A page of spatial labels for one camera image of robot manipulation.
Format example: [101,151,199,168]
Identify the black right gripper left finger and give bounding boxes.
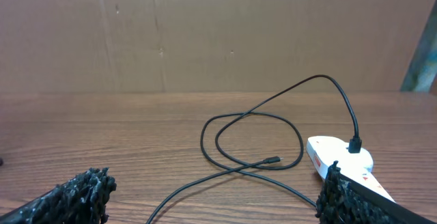
[1,167,117,224]

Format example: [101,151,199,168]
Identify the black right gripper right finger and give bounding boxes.
[315,161,436,224]

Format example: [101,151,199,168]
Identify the white charger plug adapter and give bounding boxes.
[335,137,373,173]

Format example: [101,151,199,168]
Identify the white power strip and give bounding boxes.
[307,136,395,201]

